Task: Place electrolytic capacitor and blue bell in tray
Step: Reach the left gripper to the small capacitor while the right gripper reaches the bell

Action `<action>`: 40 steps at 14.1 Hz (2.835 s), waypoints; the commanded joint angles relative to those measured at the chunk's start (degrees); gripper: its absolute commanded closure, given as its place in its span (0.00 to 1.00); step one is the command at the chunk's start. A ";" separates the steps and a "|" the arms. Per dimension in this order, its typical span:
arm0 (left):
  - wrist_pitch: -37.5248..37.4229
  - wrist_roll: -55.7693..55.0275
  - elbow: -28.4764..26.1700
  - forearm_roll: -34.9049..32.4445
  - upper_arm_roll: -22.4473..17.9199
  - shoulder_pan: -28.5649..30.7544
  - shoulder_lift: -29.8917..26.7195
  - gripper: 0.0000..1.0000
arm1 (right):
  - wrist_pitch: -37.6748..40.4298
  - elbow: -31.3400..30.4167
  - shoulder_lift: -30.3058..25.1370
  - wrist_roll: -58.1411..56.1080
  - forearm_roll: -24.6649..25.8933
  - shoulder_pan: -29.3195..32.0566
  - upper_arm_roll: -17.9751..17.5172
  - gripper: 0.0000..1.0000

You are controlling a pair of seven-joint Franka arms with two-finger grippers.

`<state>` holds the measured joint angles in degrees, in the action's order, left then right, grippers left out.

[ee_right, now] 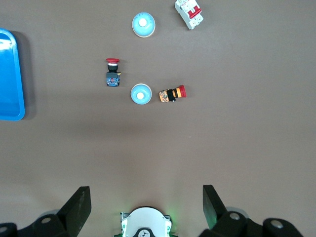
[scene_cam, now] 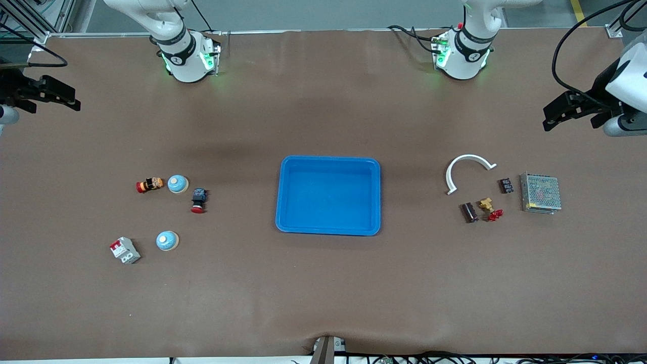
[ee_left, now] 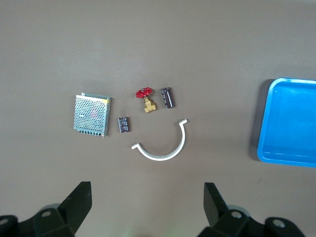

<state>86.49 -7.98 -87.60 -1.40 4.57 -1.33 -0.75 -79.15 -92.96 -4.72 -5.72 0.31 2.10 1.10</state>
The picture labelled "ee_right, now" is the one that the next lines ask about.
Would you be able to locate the white red circuit breaker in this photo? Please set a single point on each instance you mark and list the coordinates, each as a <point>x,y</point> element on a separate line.
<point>188,14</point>

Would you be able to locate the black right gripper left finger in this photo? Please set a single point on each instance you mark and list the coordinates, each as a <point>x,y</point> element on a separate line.
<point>74,212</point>

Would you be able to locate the red mushroom push button switch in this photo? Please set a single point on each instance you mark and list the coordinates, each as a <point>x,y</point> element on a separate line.
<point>112,72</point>

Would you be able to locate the blue plastic tray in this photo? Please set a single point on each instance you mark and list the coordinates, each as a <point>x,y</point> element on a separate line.
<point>10,86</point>

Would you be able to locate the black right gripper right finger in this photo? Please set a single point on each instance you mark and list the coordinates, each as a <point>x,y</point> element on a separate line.
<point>217,217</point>

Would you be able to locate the orange and red button switch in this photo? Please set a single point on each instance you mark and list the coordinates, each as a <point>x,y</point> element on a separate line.
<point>172,93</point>

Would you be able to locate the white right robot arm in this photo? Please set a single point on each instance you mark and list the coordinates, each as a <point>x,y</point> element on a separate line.
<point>145,219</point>

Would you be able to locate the blue desk bell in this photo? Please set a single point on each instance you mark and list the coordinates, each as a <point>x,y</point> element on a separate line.
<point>140,94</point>
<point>143,24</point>

